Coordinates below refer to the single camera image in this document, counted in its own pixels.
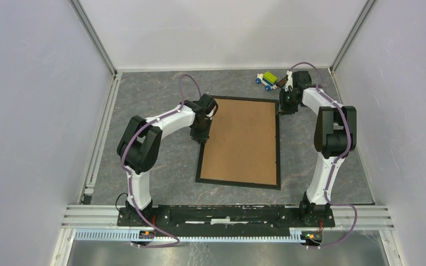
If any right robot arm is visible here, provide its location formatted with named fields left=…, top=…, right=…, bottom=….
left=278, top=70, right=357, bottom=226

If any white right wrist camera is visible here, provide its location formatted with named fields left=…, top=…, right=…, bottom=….
left=284, top=70, right=293, bottom=92

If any black picture frame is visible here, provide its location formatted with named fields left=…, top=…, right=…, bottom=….
left=195, top=95, right=282, bottom=191

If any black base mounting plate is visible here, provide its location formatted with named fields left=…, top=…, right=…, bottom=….
left=117, top=203, right=336, bottom=237

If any brown cardboard backing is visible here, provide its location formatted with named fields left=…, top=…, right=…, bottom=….
left=201, top=98, right=278, bottom=186

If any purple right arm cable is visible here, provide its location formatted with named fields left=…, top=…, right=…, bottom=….
left=288, top=62, right=358, bottom=250

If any toy brick car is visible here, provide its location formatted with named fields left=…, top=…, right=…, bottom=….
left=255, top=71, right=278, bottom=91

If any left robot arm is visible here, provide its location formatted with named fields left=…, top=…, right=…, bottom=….
left=116, top=94, right=219, bottom=226

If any brown toy brick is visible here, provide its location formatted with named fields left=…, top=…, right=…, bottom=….
left=276, top=77, right=288, bottom=88

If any aluminium rail frame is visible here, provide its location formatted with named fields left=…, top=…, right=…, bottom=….
left=49, top=0, right=407, bottom=266

